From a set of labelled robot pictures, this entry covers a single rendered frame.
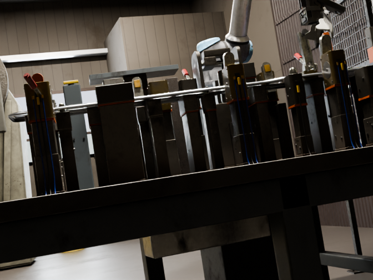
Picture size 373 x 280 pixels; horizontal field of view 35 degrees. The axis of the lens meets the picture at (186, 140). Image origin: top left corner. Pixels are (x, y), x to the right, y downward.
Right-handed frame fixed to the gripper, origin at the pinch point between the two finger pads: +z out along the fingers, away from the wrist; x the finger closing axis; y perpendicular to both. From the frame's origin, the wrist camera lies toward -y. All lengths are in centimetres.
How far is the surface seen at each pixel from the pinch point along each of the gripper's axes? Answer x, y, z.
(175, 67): -32, 53, -4
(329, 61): 19.1, 8.6, 9.9
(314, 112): -0.8, 8.9, 24.9
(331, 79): 18.0, 8.7, 15.9
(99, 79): -35, 84, -4
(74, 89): -35, 95, -1
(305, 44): -20.4, -0.4, -5.0
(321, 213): -388, -139, 101
